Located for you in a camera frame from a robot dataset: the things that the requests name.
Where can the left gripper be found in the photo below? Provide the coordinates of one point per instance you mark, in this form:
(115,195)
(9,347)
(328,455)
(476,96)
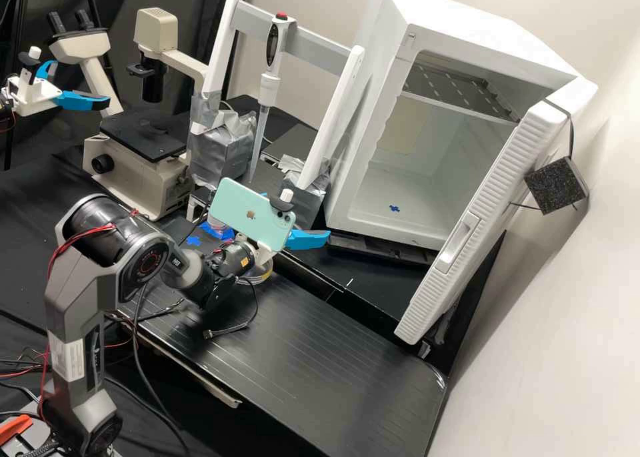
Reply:
(35,97)

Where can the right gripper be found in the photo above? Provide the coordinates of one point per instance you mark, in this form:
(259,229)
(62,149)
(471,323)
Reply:
(264,257)

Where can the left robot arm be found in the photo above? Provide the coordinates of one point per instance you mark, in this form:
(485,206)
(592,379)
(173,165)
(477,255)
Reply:
(4,102)

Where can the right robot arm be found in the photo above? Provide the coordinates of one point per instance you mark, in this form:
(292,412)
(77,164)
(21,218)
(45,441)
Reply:
(80,297)

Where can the left phone holder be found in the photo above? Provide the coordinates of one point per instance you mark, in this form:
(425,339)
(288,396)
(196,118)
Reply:
(31,71)

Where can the blue bottle holder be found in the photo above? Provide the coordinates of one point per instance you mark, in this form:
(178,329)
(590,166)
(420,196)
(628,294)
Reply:
(220,233)

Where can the small bottle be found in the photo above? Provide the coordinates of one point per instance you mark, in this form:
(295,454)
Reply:
(218,222)

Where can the black platform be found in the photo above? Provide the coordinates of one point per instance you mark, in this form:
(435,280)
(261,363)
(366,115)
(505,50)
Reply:
(380,292)
(310,367)
(290,142)

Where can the cream microscope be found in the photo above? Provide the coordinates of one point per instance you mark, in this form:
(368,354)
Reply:
(130,167)

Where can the white pipette stand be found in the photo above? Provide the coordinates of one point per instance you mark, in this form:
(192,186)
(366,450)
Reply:
(220,61)

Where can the pipette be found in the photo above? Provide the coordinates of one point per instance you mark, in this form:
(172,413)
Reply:
(270,84)

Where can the incubator door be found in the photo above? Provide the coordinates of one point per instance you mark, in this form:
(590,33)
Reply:
(480,227)

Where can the white incubator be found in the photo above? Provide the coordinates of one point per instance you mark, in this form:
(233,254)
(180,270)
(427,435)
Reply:
(440,36)

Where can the right wrist camera phone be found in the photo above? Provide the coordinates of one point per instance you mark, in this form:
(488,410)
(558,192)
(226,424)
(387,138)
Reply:
(245,214)

